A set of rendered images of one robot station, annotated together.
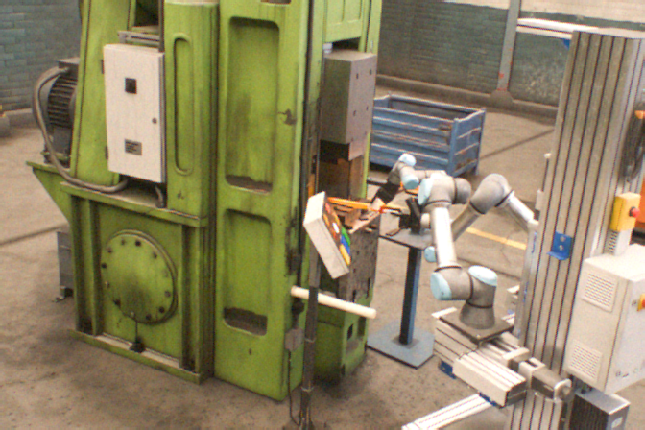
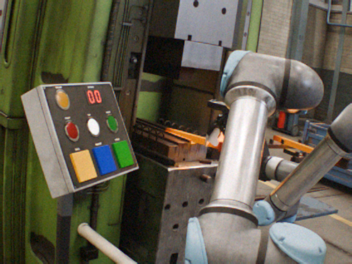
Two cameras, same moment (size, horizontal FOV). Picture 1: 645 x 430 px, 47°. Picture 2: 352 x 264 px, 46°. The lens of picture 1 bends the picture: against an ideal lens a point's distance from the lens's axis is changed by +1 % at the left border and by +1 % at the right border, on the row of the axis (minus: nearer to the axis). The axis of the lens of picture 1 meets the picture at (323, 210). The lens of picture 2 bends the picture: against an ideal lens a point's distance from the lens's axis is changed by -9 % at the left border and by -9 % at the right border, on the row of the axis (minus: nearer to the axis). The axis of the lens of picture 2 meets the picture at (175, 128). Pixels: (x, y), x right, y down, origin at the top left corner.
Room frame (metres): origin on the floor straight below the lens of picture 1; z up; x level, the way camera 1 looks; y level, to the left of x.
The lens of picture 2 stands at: (2.03, -0.70, 1.33)
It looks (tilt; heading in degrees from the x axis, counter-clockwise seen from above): 10 degrees down; 21
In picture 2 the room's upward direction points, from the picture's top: 9 degrees clockwise
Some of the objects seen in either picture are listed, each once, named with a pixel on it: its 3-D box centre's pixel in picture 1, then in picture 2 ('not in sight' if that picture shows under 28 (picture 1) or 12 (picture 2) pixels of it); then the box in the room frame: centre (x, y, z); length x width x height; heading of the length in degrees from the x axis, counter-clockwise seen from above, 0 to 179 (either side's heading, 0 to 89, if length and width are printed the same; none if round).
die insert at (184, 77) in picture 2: (316, 153); (162, 68); (3.73, 0.06, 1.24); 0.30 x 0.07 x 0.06; 63
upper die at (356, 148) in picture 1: (321, 140); (166, 49); (3.69, 0.03, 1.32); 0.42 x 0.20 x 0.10; 63
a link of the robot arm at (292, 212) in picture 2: not in sight; (285, 205); (3.39, -0.58, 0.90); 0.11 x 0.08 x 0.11; 160
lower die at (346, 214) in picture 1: (317, 205); (154, 137); (3.69, 0.03, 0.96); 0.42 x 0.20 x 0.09; 63
